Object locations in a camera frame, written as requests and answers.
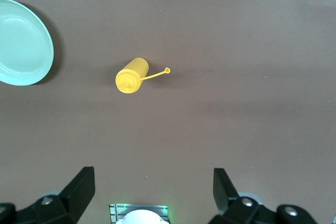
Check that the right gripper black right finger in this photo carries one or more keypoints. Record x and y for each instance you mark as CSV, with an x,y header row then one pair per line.
x,y
231,205

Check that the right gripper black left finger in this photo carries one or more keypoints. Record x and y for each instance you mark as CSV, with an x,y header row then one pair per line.
x,y
73,197

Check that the yellow mustard squeeze bottle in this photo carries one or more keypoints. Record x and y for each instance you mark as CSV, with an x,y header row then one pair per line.
x,y
131,77

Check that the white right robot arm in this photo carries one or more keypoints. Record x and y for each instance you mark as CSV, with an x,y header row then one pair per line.
x,y
141,217

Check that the green plate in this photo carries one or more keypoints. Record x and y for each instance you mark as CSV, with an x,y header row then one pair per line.
x,y
22,43

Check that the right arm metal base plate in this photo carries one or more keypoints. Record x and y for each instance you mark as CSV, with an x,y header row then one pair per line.
x,y
115,212

